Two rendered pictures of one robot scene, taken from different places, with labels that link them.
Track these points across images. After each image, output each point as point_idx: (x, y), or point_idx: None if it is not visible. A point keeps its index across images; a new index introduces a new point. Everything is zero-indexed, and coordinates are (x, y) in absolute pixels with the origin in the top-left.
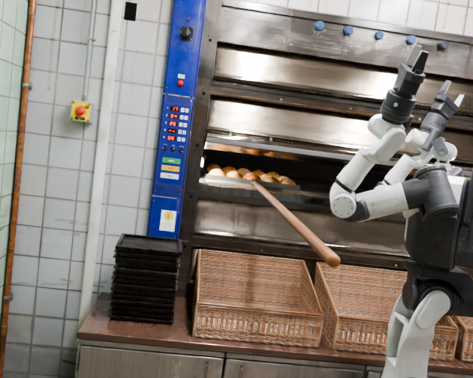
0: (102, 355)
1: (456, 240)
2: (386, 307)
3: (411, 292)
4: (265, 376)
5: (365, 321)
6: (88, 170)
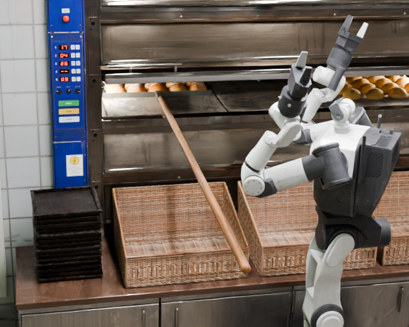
0: (43, 320)
1: (353, 195)
2: (313, 215)
3: (321, 236)
4: (200, 312)
5: (289, 246)
6: None
